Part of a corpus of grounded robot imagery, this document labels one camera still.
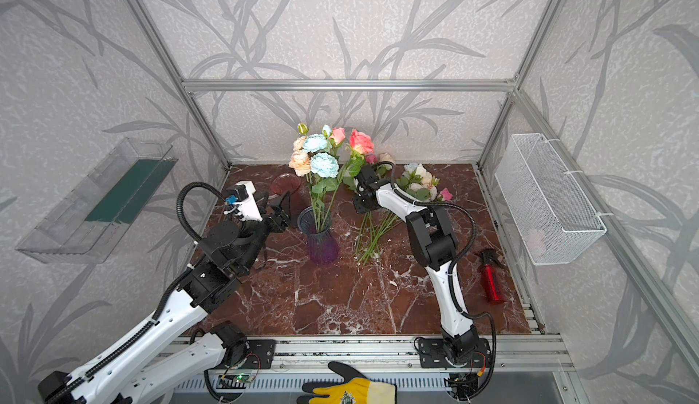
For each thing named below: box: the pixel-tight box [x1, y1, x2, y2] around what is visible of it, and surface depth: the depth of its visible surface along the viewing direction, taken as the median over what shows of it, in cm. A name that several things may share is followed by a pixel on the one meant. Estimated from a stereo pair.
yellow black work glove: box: [295, 361, 397, 404], surface depth 68 cm
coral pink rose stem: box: [323, 128, 375, 230], surface depth 72 cm
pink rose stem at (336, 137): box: [329, 127, 346, 187], surface depth 75 cm
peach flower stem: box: [288, 121, 318, 230], surface depth 73 cm
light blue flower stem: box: [303, 124, 342, 233], surface depth 72 cm
